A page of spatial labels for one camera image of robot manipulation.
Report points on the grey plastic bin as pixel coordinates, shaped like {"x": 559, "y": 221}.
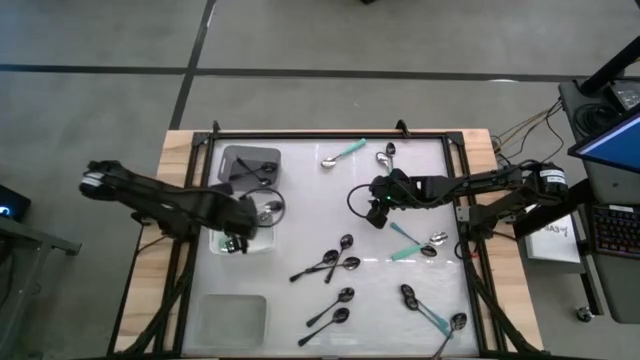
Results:
{"x": 230, "y": 160}

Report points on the white paper sheet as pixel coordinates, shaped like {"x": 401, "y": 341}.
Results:
{"x": 555, "y": 242}

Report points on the clear plastic bin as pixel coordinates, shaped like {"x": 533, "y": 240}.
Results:
{"x": 230, "y": 322}

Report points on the black diagonal support beam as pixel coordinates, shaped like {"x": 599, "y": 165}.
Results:
{"x": 570, "y": 202}

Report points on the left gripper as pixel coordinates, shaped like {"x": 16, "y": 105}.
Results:
{"x": 240, "y": 215}

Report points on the monitor with blue screen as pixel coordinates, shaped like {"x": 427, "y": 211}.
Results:
{"x": 615, "y": 145}

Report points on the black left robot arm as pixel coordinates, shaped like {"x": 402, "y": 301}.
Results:
{"x": 150, "y": 192}

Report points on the white plastic bin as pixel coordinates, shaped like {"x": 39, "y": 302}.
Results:
{"x": 267, "y": 240}

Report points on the black metal table frame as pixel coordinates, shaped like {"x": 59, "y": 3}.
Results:
{"x": 325, "y": 135}

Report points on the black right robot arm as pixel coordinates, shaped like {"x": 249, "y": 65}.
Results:
{"x": 480, "y": 184}

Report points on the grey side table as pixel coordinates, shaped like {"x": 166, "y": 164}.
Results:
{"x": 45, "y": 240}

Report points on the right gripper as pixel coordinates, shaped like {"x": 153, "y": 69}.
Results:
{"x": 395, "y": 192}

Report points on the black frame clamp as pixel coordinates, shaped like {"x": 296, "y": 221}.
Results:
{"x": 402, "y": 128}
{"x": 216, "y": 127}

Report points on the black keyboard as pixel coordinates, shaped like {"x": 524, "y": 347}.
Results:
{"x": 617, "y": 232}

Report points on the grey mounting plate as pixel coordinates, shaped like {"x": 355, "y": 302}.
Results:
{"x": 460, "y": 213}

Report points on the black power adapter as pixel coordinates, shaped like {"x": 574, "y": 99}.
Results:
{"x": 627, "y": 95}

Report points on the caster wheel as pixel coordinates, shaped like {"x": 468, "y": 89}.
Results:
{"x": 584, "y": 314}

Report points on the black pole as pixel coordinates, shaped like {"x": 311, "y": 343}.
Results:
{"x": 612, "y": 65}

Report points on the black device blue light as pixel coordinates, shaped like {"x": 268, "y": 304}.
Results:
{"x": 15, "y": 200}

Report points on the grey equipment cart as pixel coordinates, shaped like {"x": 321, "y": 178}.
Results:
{"x": 607, "y": 185}

